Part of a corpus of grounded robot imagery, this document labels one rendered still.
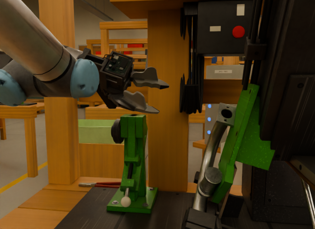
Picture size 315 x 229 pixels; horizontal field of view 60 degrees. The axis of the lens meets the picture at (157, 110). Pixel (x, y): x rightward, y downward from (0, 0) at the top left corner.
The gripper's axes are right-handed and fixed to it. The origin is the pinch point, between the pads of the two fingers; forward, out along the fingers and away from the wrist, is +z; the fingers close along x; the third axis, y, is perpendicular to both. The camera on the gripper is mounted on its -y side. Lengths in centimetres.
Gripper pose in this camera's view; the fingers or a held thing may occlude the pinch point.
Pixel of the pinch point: (159, 99)
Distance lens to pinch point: 66.0
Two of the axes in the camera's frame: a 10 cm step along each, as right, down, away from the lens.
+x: 3.0, -7.6, 5.8
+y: 1.4, -5.6, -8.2
